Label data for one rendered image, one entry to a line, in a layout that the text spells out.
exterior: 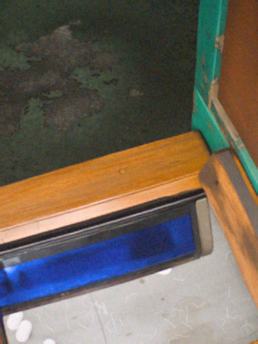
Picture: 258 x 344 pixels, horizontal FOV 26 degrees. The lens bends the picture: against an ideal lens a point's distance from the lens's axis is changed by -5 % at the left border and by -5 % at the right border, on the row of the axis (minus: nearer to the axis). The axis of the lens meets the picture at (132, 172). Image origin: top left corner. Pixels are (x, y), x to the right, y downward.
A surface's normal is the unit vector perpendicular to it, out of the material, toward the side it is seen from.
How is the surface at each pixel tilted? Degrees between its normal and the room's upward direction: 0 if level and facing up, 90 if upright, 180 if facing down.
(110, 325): 0
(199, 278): 0
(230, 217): 67
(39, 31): 0
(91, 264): 58
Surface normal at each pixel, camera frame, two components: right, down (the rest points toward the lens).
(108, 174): -0.02, -0.57
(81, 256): 0.26, 0.36
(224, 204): -0.88, 0.04
